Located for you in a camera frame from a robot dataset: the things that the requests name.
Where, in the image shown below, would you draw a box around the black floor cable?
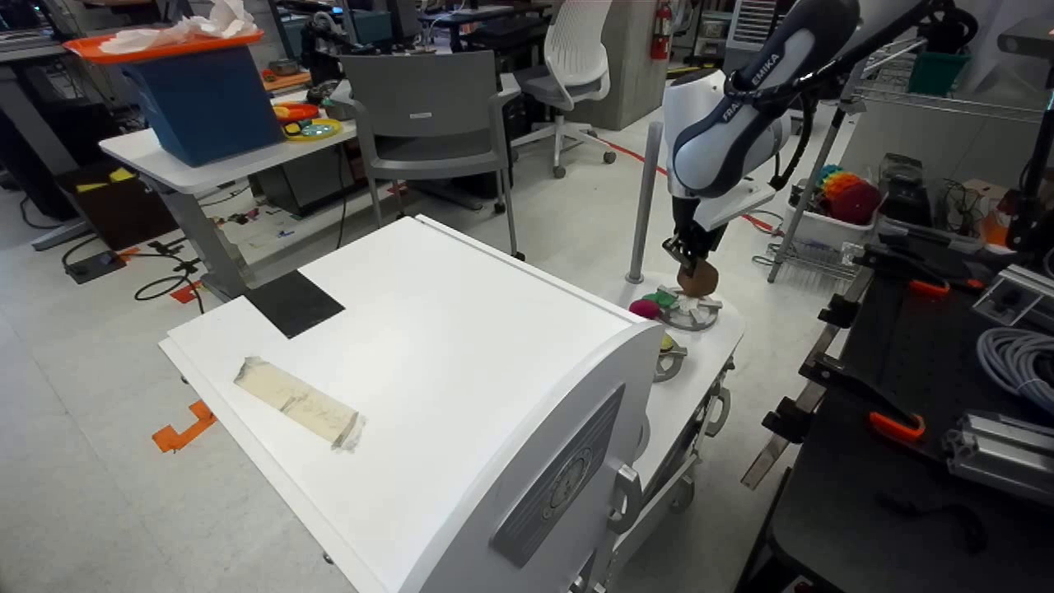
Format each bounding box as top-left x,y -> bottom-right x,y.
129,234 -> 211,307

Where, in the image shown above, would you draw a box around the clear plate with food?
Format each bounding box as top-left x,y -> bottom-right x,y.
657,288 -> 727,334

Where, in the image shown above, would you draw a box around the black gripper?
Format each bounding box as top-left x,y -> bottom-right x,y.
662,193 -> 727,281

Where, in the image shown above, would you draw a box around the green box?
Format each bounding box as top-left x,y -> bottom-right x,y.
906,47 -> 972,99

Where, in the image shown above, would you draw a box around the grey plastic chair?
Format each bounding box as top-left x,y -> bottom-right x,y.
341,47 -> 526,265

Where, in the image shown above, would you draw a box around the white plastic tray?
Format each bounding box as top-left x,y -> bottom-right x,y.
780,200 -> 882,258

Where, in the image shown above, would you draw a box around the rolling office chair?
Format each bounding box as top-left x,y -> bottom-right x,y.
510,0 -> 619,180

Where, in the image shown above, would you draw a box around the black box under table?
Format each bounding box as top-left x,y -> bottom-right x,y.
62,163 -> 181,255

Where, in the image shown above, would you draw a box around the aluminium mounting bracket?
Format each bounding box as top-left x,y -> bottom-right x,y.
942,409 -> 1054,512
968,259 -> 1054,334

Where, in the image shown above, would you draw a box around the grey toy kitchen pole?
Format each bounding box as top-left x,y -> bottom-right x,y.
624,120 -> 670,288

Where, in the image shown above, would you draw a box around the white side table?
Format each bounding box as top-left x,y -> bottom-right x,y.
95,114 -> 361,304

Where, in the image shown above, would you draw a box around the brown round toy object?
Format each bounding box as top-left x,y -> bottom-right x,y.
677,259 -> 725,301

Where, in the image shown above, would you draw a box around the white toy kitchen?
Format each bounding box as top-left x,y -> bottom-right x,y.
159,211 -> 750,593

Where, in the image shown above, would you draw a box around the black clamp orange handle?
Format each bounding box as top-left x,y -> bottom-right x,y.
816,273 -> 955,334
796,353 -> 928,447

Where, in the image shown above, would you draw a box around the beige cloth strip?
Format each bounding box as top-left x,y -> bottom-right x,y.
230,353 -> 369,456

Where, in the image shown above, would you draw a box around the black square patch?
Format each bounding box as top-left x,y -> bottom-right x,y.
241,268 -> 349,343

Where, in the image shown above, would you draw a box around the blue storage bin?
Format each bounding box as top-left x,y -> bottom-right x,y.
62,28 -> 282,167

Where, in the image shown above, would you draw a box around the colourful stacked toy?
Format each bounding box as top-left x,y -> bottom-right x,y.
814,163 -> 890,230

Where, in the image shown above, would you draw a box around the red fire extinguisher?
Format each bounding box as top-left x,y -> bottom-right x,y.
648,0 -> 677,66

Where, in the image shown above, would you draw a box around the white paper in bin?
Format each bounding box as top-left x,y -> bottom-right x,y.
95,0 -> 265,57

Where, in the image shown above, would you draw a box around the colourful toys on table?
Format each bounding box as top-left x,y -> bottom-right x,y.
271,97 -> 349,144

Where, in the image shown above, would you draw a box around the grey cable bundle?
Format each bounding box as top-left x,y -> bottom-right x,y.
972,323 -> 1054,422

